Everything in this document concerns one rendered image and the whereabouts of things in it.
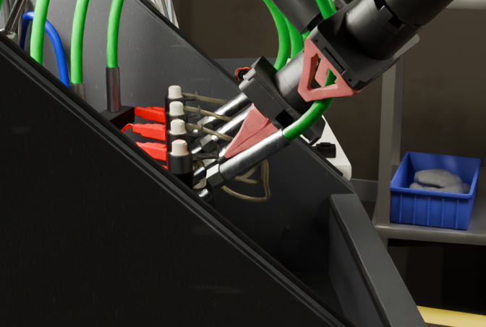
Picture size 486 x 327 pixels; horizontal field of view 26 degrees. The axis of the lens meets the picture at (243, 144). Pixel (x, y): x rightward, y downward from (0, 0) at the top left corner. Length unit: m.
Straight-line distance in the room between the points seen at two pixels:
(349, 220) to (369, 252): 0.11
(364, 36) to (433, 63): 3.11
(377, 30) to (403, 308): 0.39
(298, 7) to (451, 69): 2.95
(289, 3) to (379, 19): 0.20
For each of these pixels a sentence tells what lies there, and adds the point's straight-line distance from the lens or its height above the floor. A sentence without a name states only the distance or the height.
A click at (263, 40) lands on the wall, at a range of 4.16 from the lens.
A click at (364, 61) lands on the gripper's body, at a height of 1.27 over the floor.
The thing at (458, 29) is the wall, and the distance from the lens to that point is 3.99.
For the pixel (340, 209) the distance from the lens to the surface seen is 1.46.
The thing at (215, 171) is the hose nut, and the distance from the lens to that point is 1.05.
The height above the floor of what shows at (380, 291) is 0.95.
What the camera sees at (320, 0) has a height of 1.31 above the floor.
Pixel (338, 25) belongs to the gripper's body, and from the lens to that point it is 0.93.
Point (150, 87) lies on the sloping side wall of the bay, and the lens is 1.45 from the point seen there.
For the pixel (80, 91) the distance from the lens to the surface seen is 1.29.
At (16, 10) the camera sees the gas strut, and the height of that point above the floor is 1.33.
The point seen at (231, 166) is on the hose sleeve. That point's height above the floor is 1.14.
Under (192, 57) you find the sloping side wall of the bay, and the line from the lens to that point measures 1.44.
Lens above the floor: 1.47
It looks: 18 degrees down
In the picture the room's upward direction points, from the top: straight up
